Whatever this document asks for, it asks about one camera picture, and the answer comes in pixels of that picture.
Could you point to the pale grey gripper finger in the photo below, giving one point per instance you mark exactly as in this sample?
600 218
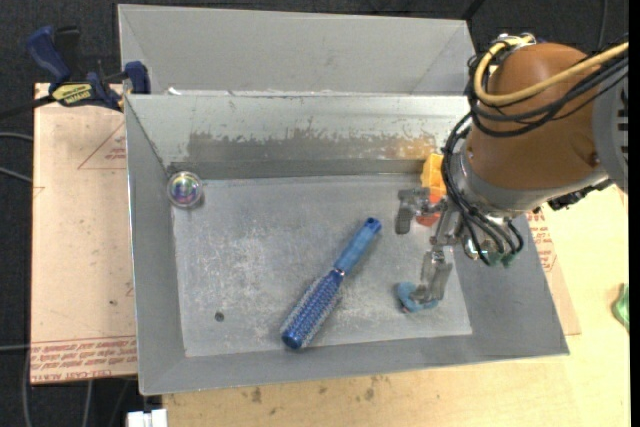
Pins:
429 267
442 282

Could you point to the small blue cloth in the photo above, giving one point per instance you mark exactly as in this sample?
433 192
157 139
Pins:
407 292

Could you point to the yellow orange grey toy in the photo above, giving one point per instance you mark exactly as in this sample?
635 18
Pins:
432 175

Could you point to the blue round hairbrush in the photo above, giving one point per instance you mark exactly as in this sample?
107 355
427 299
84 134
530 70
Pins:
325 287

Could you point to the grey metal bin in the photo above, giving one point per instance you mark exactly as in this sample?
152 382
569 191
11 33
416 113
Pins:
260 235

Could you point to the pale green soft thing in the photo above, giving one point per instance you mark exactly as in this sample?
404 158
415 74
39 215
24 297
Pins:
622 310

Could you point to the clear iridescent ball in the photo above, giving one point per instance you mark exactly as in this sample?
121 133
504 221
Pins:
185 190

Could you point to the brown cardboard board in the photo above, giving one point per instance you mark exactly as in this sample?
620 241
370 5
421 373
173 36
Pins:
75 240

